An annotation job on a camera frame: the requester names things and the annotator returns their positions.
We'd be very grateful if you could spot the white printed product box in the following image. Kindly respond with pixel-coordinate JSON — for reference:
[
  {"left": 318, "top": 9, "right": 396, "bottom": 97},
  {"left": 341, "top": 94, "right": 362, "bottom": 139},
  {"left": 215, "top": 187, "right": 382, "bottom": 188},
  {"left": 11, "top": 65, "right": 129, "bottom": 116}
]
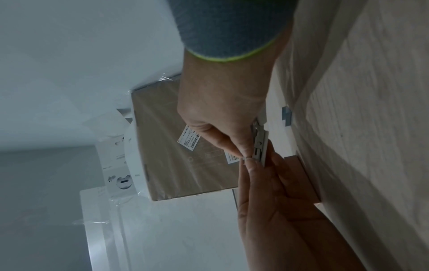
[{"left": 96, "top": 107, "right": 139, "bottom": 203}]

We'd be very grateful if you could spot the grey wrist cuff lime trim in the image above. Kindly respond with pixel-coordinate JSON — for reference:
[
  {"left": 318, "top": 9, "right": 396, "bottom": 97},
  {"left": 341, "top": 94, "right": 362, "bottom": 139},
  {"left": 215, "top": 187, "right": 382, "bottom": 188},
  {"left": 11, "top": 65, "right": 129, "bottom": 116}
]
[{"left": 166, "top": 0, "right": 299, "bottom": 63}]

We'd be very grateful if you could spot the large brown cardboard box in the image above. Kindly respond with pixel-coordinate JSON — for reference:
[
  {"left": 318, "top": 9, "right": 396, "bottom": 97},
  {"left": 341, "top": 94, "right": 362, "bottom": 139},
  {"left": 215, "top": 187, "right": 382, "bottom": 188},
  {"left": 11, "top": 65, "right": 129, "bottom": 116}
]
[{"left": 123, "top": 80, "right": 242, "bottom": 202}]

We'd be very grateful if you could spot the person's right hand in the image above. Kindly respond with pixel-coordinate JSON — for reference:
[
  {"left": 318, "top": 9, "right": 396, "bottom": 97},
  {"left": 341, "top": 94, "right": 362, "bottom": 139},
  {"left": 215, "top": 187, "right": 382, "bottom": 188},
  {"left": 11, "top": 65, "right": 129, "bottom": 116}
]
[{"left": 176, "top": 34, "right": 293, "bottom": 161}]

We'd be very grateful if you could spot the blue dotted staples box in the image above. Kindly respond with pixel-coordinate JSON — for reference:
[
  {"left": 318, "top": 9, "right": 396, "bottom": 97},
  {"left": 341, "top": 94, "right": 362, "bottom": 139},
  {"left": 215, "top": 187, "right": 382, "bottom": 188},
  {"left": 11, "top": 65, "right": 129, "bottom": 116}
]
[{"left": 280, "top": 105, "right": 295, "bottom": 127}]

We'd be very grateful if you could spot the person's left hand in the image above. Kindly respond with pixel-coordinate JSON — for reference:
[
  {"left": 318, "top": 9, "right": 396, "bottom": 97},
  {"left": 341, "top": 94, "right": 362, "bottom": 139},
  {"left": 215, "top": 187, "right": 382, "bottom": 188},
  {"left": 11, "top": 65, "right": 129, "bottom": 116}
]
[{"left": 236, "top": 145, "right": 373, "bottom": 271}]

